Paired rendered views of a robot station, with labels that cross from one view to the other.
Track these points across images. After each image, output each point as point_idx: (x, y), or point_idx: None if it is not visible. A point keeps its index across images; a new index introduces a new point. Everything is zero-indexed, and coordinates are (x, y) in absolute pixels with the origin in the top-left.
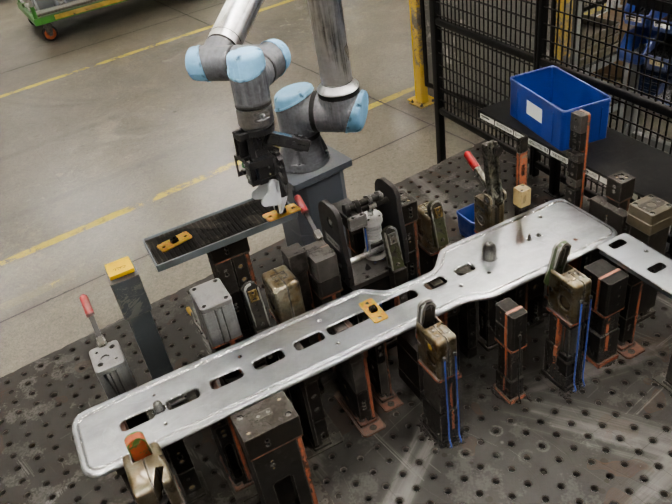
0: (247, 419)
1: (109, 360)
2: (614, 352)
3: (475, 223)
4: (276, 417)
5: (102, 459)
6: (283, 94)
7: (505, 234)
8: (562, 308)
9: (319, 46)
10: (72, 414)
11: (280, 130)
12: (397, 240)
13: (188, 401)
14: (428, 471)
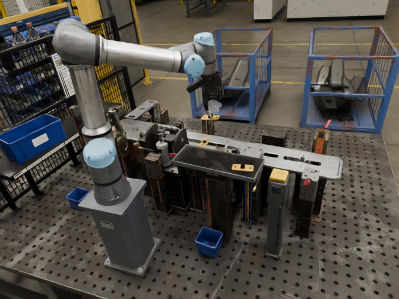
0: (279, 134)
1: (310, 170)
2: None
3: (123, 152)
4: (272, 130)
5: (333, 158)
6: (105, 148)
7: (136, 135)
8: (167, 121)
9: (99, 97)
10: (330, 289)
11: (117, 172)
12: None
13: None
14: None
